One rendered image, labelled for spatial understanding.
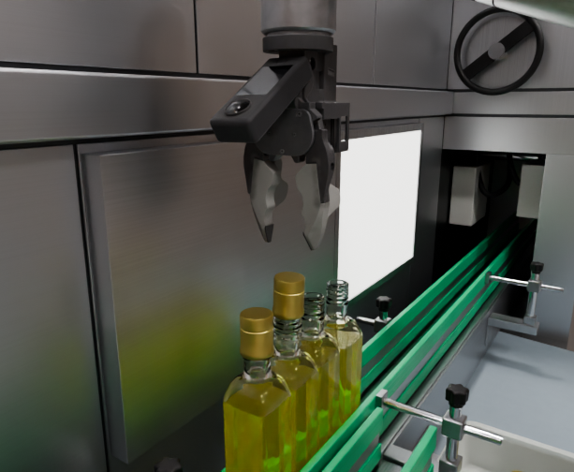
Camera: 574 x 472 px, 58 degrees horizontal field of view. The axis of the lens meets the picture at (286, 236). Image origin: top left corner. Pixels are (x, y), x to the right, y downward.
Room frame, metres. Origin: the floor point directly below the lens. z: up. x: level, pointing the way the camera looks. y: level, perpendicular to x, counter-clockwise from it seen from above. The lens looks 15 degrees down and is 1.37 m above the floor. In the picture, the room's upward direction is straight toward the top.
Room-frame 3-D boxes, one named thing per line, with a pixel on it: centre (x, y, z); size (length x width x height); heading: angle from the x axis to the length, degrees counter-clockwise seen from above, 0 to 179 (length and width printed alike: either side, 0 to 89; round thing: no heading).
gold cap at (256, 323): (0.48, 0.03, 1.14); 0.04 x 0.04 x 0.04
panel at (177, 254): (0.87, -0.06, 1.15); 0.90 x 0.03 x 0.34; 146
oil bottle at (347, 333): (0.63, -0.07, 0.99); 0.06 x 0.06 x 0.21; 55
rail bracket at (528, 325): (1.14, -0.56, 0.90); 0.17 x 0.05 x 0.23; 56
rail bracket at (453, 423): (0.61, -0.20, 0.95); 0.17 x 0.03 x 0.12; 56
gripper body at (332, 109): (0.55, -0.02, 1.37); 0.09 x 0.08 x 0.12; 147
